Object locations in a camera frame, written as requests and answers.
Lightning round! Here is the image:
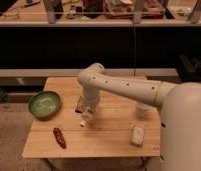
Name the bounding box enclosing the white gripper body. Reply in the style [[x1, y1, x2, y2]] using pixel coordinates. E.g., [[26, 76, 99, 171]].
[[81, 88, 100, 113]]

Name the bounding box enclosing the white lotion bottle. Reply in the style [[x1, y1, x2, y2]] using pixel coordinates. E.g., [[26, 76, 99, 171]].
[[79, 107, 94, 127]]

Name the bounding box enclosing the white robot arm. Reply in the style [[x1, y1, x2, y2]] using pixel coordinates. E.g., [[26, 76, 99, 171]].
[[78, 63, 201, 171]]

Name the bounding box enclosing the brown rectangular box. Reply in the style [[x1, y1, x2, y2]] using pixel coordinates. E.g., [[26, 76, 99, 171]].
[[75, 97, 84, 113]]

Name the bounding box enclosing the wooden table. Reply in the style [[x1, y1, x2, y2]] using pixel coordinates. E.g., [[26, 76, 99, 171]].
[[22, 77, 160, 159]]

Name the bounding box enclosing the green bowl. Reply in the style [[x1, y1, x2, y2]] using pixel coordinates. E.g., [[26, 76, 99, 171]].
[[28, 91, 61, 119]]

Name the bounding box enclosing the red chili pepper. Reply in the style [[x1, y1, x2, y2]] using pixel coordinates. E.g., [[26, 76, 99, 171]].
[[53, 128, 66, 149]]

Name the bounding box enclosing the white paper cup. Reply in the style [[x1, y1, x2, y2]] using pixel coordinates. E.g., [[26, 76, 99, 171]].
[[137, 102, 150, 116]]

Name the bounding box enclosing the background workbench shelf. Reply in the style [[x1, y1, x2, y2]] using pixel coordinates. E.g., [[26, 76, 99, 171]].
[[0, 0, 201, 27]]

